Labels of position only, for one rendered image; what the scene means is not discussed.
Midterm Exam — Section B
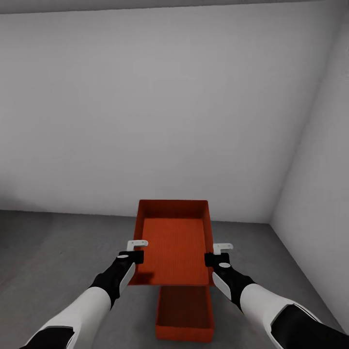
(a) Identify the storage box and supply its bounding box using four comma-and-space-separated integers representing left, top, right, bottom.
128, 199, 215, 290
155, 286, 215, 343

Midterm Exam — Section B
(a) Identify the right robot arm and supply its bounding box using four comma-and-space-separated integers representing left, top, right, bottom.
205, 243, 349, 349

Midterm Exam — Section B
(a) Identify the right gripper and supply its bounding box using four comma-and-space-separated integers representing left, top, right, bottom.
205, 253, 230, 267

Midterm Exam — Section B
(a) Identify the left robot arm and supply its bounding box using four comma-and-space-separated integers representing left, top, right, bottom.
19, 240, 148, 349

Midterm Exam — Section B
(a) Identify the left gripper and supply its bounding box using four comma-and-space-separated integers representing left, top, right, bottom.
119, 251, 144, 265

